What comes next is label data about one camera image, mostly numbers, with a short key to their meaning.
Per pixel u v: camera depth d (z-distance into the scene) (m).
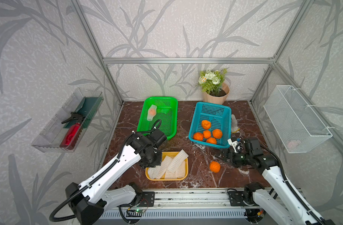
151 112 1.05
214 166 0.80
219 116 1.08
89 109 0.68
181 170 0.80
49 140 0.59
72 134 0.59
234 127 1.02
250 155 0.60
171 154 0.87
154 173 0.68
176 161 0.77
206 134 0.94
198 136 0.91
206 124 0.99
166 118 1.08
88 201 0.37
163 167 0.80
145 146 0.47
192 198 0.75
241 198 0.73
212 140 0.91
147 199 0.73
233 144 0.72
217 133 0.94
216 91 1.10
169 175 0.79
